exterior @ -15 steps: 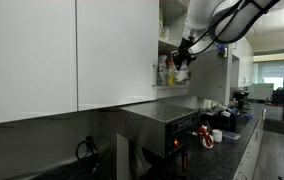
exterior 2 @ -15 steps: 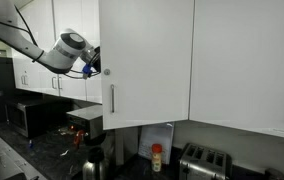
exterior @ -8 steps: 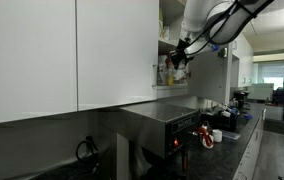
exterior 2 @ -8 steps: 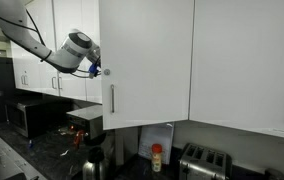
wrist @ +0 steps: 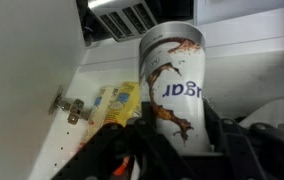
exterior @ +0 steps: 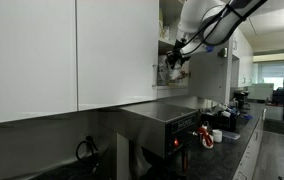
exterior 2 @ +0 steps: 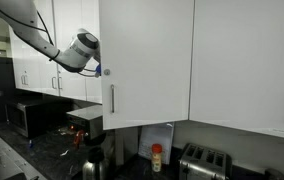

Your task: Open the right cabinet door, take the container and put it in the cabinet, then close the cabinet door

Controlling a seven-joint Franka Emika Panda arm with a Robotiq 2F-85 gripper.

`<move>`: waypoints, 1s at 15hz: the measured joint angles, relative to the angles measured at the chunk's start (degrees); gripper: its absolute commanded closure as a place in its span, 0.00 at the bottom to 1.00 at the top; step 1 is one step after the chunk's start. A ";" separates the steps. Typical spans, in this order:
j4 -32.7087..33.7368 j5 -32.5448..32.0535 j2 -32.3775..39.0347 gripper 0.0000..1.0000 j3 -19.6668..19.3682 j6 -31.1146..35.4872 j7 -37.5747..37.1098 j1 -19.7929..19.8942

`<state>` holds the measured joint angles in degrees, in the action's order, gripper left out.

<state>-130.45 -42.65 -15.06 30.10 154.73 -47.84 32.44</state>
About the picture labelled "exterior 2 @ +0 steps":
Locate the white base cabinet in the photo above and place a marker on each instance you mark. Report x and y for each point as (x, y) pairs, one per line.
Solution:
(8, 160)

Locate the black microwave oven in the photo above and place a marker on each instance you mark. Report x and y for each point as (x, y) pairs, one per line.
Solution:
(32, 116)

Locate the stainless steel coffee machine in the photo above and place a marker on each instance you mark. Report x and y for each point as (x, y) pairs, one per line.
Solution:
(93, 125)

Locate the stainless steel toaster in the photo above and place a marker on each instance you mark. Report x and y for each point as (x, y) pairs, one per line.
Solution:
(202, 168)

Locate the round metal door lock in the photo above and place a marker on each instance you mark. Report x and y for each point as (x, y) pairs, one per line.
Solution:
(107, 72)

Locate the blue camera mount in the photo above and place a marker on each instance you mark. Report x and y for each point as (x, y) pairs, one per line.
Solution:
(98, 69)

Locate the white paper scrap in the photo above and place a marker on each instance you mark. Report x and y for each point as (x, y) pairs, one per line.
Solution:
(64, 153)

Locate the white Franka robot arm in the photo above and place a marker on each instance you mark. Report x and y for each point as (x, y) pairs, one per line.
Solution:
(78, 50)

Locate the small packets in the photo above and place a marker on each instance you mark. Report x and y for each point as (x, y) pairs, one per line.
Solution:
(63, 131)

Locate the spice jar with orange lid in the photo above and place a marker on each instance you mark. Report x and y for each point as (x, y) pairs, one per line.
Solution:
(156, 160)

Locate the stainless steel thermos carafe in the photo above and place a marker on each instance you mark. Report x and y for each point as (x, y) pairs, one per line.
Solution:
(95, 168)

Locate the small blue object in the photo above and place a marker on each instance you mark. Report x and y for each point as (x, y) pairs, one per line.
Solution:
(31, 144)

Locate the white cabinet door with lock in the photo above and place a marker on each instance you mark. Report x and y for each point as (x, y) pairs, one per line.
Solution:
(148, 50)

